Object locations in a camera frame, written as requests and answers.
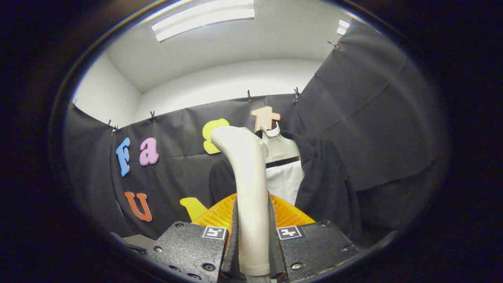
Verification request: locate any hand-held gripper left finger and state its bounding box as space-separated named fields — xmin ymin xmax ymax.
xmin=146 ymin=193 xmax=240 ymax=283

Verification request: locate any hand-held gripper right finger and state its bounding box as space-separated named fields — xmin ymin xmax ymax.
xmin=268 ymin=193 xmax=360 ymax=283

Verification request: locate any black jacket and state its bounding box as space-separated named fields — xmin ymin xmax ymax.
xmin=208 ymin=132 xmax=362 ymax=246

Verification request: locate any white garment steamer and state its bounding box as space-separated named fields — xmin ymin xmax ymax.
xmin=210 ymin=126 xmax=272 ymax=283

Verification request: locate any grey cabinet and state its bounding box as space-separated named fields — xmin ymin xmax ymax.
xmin=120 ymin=234 xmax=158 ymax=249

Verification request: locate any white mannequin torso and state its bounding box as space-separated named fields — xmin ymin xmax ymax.
xmin=259 ymin=122 xmax=305 ymax=207

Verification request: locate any row of small backdrop clips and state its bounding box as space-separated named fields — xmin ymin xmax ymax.
xmin=71 ymin=40 xmax=341 ymax=132

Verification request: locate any long ceiling light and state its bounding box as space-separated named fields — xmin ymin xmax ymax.
xmin=151 ymin=0 xmax=255 ymax=42

